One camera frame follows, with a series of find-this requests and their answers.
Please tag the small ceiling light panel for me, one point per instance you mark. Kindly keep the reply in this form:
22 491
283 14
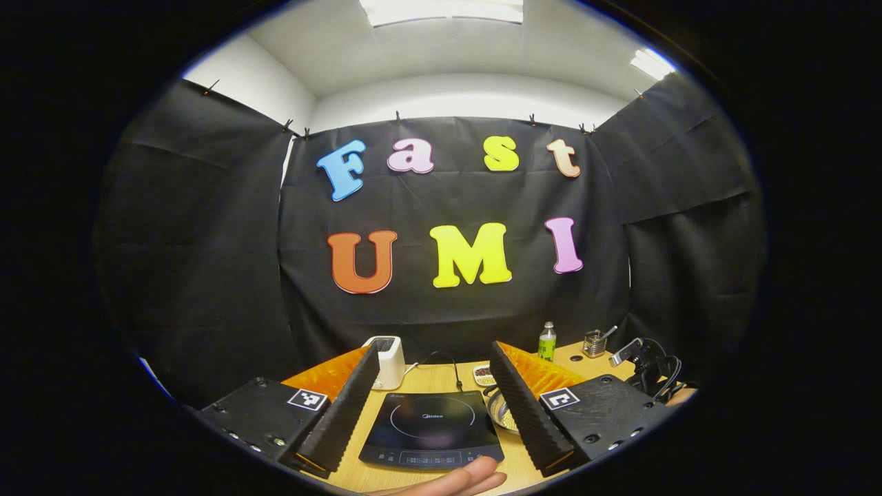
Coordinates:
651 63

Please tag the metal spoon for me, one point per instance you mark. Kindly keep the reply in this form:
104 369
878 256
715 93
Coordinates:
609 333

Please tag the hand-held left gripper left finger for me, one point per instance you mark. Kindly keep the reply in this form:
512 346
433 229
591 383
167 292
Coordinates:
344 410

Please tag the stainless steel pot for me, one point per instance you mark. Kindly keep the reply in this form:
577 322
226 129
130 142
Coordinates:
495 403

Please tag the large ceiling light panel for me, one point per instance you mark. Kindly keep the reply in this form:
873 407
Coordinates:
441 10

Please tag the divided dish of beans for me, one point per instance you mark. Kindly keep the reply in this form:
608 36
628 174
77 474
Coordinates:
484 374

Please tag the metal mesh utensil holder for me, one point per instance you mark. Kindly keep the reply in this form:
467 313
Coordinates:
594 344

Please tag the white toaster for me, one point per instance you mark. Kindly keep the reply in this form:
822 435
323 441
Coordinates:
389 362

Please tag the green bottle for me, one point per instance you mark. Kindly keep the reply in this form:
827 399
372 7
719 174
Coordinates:
547 344

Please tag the black induction cooktop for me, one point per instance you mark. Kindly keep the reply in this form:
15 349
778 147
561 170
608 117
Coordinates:
431 427

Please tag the pile of soybeans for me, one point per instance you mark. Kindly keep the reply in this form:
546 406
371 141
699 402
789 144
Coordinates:
506 415

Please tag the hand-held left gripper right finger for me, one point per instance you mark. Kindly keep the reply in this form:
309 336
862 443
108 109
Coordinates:
524 413

